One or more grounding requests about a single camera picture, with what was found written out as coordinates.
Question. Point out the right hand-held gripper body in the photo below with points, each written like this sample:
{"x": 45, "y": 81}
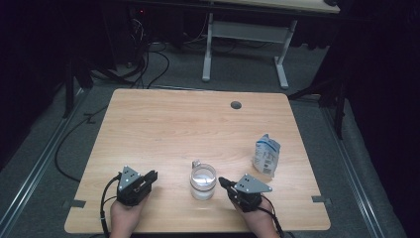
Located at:
{"x": 249, "y": 195}

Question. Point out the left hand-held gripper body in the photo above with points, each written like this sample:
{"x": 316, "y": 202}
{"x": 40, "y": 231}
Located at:
{"x": 130, "y": 188}

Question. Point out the clear glass jar hinged lid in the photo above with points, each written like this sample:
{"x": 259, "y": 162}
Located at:
{"x": 203, "y": 188}

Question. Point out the white blue plastic bag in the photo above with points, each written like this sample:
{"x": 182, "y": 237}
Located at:
{"x": 265, "y": 155}

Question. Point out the person's right hand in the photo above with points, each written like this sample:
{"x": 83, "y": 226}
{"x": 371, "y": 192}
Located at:
{"x": 261, "y": 224}

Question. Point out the person's left hand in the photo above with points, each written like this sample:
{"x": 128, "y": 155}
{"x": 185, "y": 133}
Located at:
{"x": 125, "y": 221}

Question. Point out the dark round table grommet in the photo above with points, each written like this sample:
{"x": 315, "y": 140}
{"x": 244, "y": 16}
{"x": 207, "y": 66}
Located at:
{"x": 235, "y": 105}

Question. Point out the black metal stand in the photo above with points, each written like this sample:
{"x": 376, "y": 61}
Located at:
{"x": 340, "y": 112}
{"x": 69, "y": 92}

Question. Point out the dark computer tower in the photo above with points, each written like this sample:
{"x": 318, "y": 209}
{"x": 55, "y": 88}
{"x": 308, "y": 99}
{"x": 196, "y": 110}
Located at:
{"x": 132, "y": 33}

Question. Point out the metal floor rail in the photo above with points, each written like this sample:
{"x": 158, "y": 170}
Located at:
{"x": 36, "y": 168}
{"x": 362, "y": 198}

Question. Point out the white metal frame desk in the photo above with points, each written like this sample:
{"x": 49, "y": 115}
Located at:
{"x": 246, "y": 33}

